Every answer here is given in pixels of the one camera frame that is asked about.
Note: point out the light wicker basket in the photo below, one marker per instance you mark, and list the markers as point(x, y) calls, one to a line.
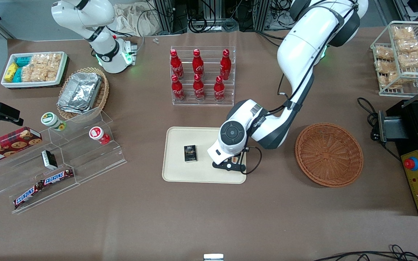
point(103, 94)

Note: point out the black equipment base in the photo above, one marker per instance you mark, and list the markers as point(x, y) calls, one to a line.
point(412, 123)

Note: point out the beige cloth bag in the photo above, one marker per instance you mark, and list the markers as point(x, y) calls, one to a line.
point(129, 20)

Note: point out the white plastic bin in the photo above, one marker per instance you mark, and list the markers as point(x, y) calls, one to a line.
point(62, 70)

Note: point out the clear acrylic bottle rack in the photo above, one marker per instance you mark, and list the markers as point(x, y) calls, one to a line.
point(209, 103)

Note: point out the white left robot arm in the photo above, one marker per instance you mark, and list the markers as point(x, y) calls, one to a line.
point(303, 47)

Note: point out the black clamp device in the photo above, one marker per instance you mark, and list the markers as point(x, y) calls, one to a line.
point(2, 110)

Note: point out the small clear clip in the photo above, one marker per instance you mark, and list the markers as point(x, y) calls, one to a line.
point(156, 40)

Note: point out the yellow snack packet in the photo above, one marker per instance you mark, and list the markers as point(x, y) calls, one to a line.
point(11, 72)

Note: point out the brown wicker basket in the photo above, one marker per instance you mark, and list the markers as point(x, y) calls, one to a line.
point(328, 156)

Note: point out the clear acrylic stepped shelf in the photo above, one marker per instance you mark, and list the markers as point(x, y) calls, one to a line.
point(85, 159)

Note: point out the silver edge bracket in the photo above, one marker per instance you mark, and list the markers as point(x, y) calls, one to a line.
point(213, 257)

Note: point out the red cola bottle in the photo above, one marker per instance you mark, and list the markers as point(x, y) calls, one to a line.
point(199, 90)
point(177, 90)
point(225, 67)
point(219, 91)
point(197, 64)
point(176, 65)

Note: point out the red tartan cookie box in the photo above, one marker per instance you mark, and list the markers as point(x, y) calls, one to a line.
point(5, 146)

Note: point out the clear fried snack bag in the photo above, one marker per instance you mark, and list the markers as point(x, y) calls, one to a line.
point(414, 59)
point(394, 80)
point(403, 33)
point(410, 46)
point(384, 53)
point(386, 67)

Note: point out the stacked aluminium foil trays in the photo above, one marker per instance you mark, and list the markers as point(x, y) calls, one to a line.
point(80, 92)

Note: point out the teal snack packet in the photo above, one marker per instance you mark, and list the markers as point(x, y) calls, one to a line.
point(23, 61)
point(17, 75)

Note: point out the beige plastic tray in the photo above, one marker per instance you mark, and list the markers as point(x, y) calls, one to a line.
point(180, 170)

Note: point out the green lid cup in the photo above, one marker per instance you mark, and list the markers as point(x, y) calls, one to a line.
point(50, 119)

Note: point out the Snickers chocolate bar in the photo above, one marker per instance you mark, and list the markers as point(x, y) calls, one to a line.
point(58, 177)
point(27, 195)

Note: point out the black grey adapter box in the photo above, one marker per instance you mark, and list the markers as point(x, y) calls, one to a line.
point(394, 127)

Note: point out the small black white box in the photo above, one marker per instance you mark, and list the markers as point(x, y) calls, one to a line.
point(49, 159)

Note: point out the clear rice cracker bag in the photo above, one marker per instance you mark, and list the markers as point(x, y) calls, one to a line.
point(33, 72)
point(53, 65)

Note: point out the red lid cup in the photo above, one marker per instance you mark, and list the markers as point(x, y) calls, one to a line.
point(96, 133)

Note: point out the small black carton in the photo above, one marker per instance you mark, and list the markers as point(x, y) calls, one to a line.
point(190, 153)

